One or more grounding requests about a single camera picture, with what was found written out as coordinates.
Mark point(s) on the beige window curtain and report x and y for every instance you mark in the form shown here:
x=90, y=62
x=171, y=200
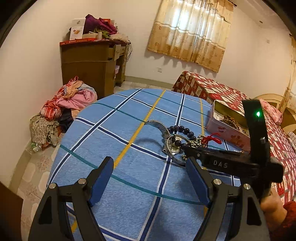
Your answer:
x=193, y=31

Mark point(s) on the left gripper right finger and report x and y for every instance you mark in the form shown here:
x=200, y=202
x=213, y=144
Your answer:
x=247, y=220

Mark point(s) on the clothes pile on floor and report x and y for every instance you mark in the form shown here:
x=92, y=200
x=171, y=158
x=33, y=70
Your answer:
x=58, y=113

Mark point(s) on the checked pillow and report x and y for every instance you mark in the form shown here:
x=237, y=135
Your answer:
x=292, y=138

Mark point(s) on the white orange box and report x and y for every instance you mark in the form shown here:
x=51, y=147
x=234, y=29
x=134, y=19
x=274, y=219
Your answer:
x=77, y=28

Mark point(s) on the brown wooden desk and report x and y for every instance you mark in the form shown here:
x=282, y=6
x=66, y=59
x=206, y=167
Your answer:
x=99, y=64

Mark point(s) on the right hand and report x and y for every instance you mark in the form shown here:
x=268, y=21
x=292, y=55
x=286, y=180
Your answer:
x=273, y=210

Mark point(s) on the silver metal watch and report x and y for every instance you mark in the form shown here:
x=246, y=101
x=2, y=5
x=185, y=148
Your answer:
x=169, y=147

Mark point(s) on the beige side curtain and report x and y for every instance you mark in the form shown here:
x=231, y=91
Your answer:
x=288, y=100

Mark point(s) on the red knot charm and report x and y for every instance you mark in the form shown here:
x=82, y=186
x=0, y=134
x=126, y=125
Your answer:
x=205, y=140

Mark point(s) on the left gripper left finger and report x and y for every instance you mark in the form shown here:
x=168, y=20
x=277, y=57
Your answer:
x=51, y=221

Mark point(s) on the clothes pile on desk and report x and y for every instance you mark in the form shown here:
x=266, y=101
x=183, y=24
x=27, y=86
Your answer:
x=100, y=25

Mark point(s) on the pink metal tin box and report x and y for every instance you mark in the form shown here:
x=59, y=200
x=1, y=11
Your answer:
x=230, y=124

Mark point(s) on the pink pillow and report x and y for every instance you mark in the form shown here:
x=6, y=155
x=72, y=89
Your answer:
x=274, y=113

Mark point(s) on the blue plaid table cloth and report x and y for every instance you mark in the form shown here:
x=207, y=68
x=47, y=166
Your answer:
x=147, y=197

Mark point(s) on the red patchwork bed quilt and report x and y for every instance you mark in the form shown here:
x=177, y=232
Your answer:
x=210, y=90

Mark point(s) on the beige wooden headboard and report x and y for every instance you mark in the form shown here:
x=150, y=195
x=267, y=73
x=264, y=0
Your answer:
x=287, y=116

